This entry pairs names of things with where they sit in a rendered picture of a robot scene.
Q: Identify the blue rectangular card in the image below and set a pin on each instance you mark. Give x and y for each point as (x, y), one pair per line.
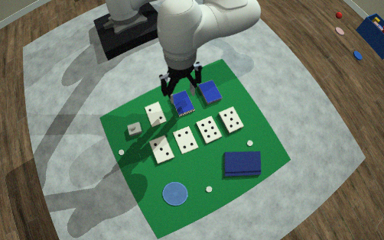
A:
(210, 91)
(182, 102)

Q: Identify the green felt mat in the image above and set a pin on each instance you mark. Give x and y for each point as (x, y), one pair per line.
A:
(196, 169)

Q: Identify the blue round disc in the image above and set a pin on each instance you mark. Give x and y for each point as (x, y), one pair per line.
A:
(175, 193)

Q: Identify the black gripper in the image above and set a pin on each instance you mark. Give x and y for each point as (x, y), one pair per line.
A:
(175, 75)

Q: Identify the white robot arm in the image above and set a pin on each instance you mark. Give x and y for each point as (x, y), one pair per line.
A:
(184, 26)

